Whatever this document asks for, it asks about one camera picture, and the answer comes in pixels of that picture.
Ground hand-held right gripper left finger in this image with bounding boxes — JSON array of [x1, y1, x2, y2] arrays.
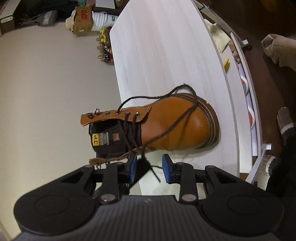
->
[[59, 155, 137, 204]]

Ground person's socked foot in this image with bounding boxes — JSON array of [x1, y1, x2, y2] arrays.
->
[[261, 155, 282, 177], [276, 107, 296, 140]]

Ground white cabinet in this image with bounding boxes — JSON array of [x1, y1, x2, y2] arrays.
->
[[0, 0, 26, 37]]

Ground cream folded cloth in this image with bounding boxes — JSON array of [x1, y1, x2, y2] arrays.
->
[[203, 18, 232, 53]]

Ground white plastic buckets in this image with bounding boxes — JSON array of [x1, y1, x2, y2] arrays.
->
[[91, 11, 120, 32]]

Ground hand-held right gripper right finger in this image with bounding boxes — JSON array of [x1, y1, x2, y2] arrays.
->
[[162, 154, 238, 204]]

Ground dark brown shoelace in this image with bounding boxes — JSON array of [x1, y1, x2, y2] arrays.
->
[[97, 83, 200, 184]]

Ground beige cloth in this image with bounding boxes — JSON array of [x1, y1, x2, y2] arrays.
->
[[261, 33, 296, 68]]

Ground grey hanging bag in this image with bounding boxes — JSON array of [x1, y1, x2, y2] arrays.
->
[[23, 10, 59, 27]]

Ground person's black trouser leg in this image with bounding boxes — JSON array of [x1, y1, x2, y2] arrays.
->
[[266, 134, 296, 198]]

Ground cream straw hat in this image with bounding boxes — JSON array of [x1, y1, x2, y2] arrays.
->
[[65, 11, 77, 30]]

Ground cardboard box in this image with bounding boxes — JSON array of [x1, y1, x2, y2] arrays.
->
[[71, 6, 94, 36]]

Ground tan leather boot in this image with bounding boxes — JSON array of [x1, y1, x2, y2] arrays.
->
[[80, 93, 219, 166]]

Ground row of oil bottles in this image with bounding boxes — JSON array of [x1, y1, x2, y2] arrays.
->
[[96, 26, 114, 66]]

